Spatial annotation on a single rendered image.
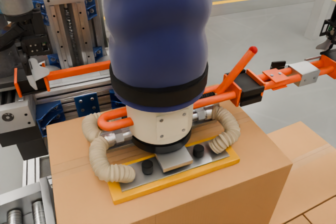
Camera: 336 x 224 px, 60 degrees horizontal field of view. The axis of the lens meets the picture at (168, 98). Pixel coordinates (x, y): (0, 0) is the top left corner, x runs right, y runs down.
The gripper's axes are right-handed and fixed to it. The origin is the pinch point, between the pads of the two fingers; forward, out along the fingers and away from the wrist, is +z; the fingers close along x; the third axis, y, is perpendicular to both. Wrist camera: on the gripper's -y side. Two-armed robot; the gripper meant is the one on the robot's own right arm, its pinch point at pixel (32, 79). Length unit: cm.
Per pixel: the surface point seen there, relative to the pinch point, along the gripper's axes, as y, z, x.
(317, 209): 88, 56, -43
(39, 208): -12, 55, -3
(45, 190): -9, 49, 0
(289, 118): 168, 110, 48
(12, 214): -22, 55, -2
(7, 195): -22, 51, 4
